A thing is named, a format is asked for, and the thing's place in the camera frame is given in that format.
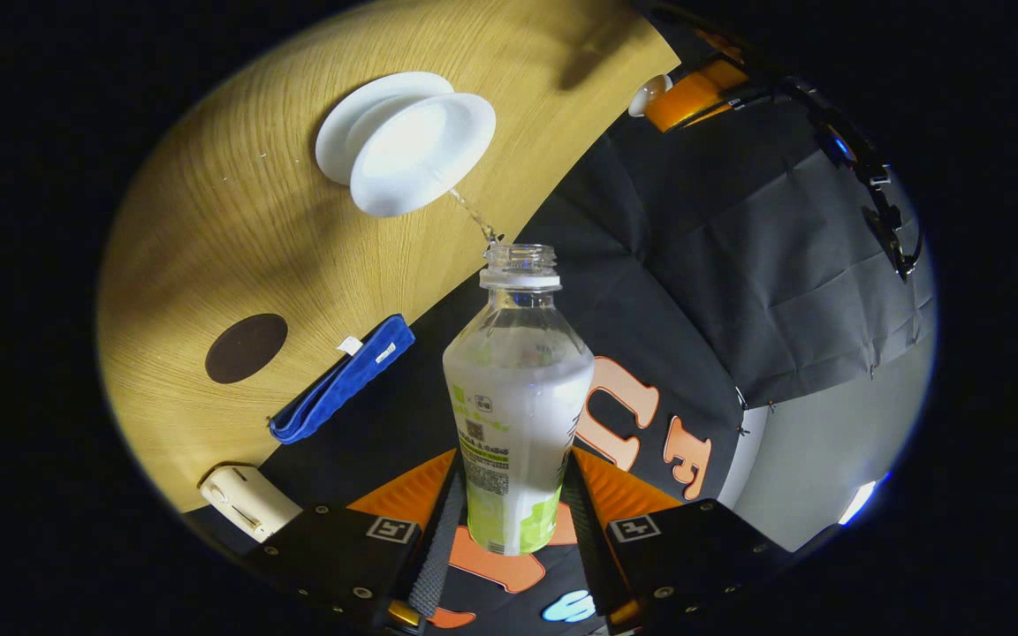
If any white toaster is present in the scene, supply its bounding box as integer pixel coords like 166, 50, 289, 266
200, 465, 304, 543

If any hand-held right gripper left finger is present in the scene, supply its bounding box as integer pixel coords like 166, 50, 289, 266
248, 449, 466, 630

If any blue folded towel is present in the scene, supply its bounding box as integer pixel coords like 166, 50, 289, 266
269, 314, 416, 445

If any clear plastic water bottle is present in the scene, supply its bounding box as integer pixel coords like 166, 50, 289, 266
443, 243, 596, 557

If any white teacup lid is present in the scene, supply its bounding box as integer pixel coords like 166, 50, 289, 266
628, 74, 674, 118

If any white saucer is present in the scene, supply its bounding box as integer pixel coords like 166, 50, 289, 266
315, 72, 455, 186

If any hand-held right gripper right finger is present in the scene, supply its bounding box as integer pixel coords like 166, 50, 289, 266
562, 446, 793, 630

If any dark brown round coaster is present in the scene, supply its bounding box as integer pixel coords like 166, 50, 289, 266
205, 313, 289, 384

